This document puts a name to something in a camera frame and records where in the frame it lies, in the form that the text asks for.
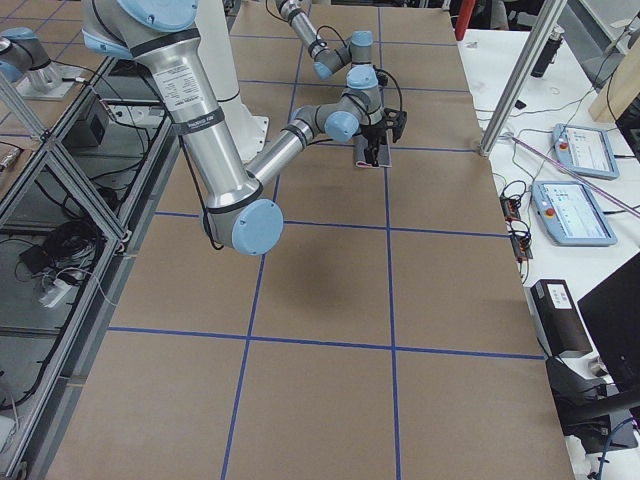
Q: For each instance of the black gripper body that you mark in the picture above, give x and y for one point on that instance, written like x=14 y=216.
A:
x=372 y=134

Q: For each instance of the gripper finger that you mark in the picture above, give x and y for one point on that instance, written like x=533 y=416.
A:
x=370 y=153
x=383 y=151

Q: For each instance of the pink grey microfibre towel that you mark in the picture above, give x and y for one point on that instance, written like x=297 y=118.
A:
x=359 y=160

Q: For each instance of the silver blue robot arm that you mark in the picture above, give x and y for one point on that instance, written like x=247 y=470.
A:
x=325 y=40
x=163 y=36

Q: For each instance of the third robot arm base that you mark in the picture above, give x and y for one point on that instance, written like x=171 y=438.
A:
x=24 y=61

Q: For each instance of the black cylinder bottle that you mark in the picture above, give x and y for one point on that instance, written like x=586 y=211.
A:
x=549 y=52

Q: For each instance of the far teach pendant tablet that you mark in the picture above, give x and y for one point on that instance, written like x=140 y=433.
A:
x=585 y=150

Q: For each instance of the teach pendant tablet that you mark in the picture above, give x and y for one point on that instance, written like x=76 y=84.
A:
x=585 y=150
x=571 y=215

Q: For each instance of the near teach pendant tablet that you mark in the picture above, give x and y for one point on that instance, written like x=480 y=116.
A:
x=571 y=215

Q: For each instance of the black box with label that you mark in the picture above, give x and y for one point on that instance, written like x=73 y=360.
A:
x=563 y=331

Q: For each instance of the black monitor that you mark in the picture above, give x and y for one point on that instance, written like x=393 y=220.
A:
x=611 y=314

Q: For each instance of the white power strip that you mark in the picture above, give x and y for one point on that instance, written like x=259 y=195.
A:
x=54 y=293

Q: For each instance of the black power adapter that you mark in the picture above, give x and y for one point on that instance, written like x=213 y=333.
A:
x=36 y=259

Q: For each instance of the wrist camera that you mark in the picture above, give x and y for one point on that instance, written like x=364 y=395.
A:
x=382 y=79

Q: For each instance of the aluminium frame post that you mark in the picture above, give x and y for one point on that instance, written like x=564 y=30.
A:
x=536 y=40

